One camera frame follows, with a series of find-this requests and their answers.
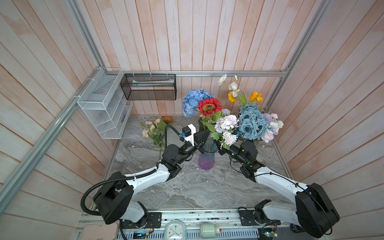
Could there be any blue hydrangea flower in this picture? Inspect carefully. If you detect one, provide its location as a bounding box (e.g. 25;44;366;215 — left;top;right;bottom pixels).
182;89;214;118

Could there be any orange gerbera flower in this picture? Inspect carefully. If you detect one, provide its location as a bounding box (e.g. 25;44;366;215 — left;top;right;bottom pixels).
162;116;174;125

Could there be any white wire mesh shelf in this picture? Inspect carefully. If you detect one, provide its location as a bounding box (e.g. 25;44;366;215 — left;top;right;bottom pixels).
78;68;132;140

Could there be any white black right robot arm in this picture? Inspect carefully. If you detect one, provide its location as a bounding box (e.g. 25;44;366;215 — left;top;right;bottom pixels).
219;141;340;238

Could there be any red rose flower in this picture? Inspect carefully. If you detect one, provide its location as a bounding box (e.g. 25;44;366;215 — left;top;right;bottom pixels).
197;97;223;142

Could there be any blue purple glass vase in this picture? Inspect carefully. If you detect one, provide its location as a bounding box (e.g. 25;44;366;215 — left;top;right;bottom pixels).
198;138;218;171

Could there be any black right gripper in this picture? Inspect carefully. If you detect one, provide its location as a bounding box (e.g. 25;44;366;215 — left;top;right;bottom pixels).
213;135;246;167

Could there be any peach rose flower bunch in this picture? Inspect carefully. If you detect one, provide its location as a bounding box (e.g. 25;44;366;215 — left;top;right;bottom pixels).
141;118;167;154

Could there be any black mesh wall basket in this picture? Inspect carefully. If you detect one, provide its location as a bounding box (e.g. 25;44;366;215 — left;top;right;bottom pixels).
120;73;177;101

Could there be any yellow poppy flower stem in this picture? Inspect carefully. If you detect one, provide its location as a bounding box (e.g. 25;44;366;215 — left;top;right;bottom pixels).
228;92;264;107

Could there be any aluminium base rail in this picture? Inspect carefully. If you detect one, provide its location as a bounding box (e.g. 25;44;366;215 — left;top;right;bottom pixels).
73;208;313;240

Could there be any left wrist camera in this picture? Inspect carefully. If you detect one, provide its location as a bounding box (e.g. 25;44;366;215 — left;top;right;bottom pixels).
181;124;197;146

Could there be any white ranunculus flower stem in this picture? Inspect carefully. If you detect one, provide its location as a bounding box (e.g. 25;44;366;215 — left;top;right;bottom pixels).
218;74;240;103

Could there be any white analog clock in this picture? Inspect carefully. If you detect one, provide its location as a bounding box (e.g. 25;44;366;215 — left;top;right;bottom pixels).
164;220;187;240

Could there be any pastel mixed flower bouquet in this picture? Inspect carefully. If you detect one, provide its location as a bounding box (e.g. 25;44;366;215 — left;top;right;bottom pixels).
262;113;284;143

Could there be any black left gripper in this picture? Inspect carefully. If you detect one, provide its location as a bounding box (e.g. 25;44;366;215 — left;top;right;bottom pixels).
175;127;211;164

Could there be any aluminium wall frame rail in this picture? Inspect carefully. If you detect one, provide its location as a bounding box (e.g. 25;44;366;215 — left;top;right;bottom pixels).
0;0;334;217

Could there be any white small-flower green bunch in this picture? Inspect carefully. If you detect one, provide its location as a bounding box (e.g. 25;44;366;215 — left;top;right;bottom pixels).
210;109;239;150

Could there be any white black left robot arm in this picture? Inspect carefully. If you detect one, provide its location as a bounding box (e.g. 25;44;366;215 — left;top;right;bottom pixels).
80;125;211;228

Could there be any pale green cylinder device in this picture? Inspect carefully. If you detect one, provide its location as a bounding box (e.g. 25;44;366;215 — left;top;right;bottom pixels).
200;223;222;239

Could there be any light blue rose bunch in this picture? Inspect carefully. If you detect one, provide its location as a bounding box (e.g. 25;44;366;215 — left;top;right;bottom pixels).
239;104;269;140

